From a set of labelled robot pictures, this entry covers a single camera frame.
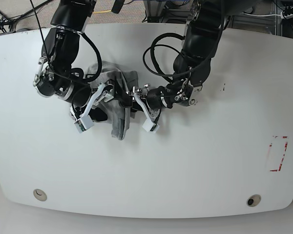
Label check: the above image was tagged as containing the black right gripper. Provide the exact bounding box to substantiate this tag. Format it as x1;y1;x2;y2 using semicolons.
72;73;133;122

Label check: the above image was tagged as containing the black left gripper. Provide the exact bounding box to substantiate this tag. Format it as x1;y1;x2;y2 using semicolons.
132;89;164;111

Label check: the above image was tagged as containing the grey T-shirt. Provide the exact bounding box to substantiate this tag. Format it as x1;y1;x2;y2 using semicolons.
90;61;138;140

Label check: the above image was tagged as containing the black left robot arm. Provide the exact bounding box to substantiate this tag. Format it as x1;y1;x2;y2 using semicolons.
132;0;256;110

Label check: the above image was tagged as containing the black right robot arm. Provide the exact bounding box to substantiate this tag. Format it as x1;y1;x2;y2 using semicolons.
33;0;132;123

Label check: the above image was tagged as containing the black tripod stand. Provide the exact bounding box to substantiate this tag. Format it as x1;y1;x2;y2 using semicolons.
0;0;52;34

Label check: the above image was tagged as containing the red tape rectangle marking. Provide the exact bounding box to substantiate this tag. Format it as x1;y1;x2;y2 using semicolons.
267;136;289;172

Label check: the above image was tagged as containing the white power strip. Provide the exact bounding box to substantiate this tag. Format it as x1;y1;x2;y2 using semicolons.
281;4;293;20

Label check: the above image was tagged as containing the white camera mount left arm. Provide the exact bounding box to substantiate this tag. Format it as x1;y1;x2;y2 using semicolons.
129;84;161;133

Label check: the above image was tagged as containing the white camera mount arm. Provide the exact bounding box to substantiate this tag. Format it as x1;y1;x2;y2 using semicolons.
129;84;161;133
69;81;114;133

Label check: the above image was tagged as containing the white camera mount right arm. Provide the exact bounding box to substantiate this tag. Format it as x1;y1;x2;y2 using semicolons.
69;81;114;133

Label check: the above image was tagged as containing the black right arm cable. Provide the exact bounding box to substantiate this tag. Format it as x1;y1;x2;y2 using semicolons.
29;0;103;85

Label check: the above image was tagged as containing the aluminium frame post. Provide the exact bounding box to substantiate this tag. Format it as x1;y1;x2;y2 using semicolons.
143;0;167;23

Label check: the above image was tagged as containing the left table cable grommet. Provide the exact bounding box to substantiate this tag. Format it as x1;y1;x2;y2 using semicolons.
33;189;47;202

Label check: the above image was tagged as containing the table cable grommet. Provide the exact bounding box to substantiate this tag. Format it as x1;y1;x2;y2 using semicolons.
33;189;47;202
247;195;261;207

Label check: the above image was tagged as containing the right table cable grommet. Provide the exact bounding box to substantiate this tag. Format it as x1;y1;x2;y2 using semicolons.
247;195;261;207

